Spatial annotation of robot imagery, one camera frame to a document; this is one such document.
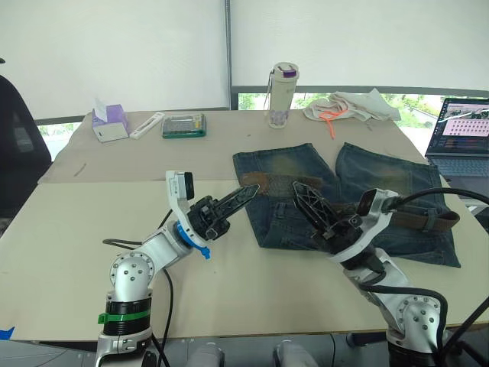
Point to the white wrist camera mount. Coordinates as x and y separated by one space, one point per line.
173 191
376 225

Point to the open laptop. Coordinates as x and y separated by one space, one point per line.
462 145

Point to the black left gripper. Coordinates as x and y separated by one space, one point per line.
208 219

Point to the white flat plastic holder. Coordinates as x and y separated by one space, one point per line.
147 125

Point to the grey window frame post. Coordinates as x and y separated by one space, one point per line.
229 53

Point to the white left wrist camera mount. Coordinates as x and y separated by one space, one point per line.
173 191

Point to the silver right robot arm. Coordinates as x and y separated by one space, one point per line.
416 317

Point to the blue denim shorts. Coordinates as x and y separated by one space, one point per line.
382 168

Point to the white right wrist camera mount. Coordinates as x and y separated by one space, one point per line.
376 225

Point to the purple white tissue box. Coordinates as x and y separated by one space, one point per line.
111 124

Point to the brown braided belt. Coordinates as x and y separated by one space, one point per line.
410 221

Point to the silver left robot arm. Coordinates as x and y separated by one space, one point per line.
130 279

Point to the black office chair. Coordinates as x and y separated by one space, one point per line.
19 145

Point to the white cloth bag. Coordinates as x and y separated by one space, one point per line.
359 105

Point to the cream bottle with purple lid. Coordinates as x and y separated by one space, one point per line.
282 95

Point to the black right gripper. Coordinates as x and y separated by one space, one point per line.
338 237

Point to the blue tape piece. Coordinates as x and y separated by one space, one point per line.
7 333

